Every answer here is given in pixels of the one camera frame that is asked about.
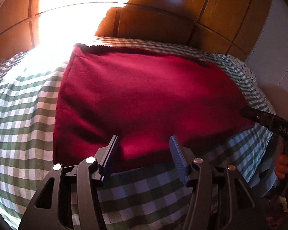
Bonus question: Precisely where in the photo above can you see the red small garment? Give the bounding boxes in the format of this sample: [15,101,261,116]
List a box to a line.
[53,44,254,171]

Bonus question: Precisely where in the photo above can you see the person right hand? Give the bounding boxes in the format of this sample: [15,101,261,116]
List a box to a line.
[275,154,288,179]

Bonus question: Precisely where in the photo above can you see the green white checkered bedsheet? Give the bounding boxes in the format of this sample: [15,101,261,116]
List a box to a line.
[0,37,275,229]

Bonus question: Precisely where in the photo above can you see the wooden wardrobe panels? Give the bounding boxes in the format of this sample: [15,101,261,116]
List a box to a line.
[0,0,271,62]

